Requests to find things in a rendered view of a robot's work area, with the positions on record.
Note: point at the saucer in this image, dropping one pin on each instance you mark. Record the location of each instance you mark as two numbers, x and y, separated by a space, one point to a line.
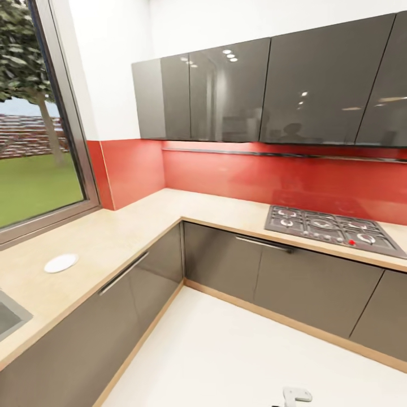
60 263

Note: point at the burner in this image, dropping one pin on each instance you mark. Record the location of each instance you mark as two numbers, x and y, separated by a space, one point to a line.
367 235

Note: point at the drop in sink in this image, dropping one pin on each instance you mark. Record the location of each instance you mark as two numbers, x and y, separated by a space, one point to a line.
12 316

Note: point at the countertop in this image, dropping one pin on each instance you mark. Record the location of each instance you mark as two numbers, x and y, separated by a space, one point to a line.
249 218
104 242

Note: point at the fixed window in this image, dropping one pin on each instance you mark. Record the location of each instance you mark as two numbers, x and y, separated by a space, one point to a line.
46 173

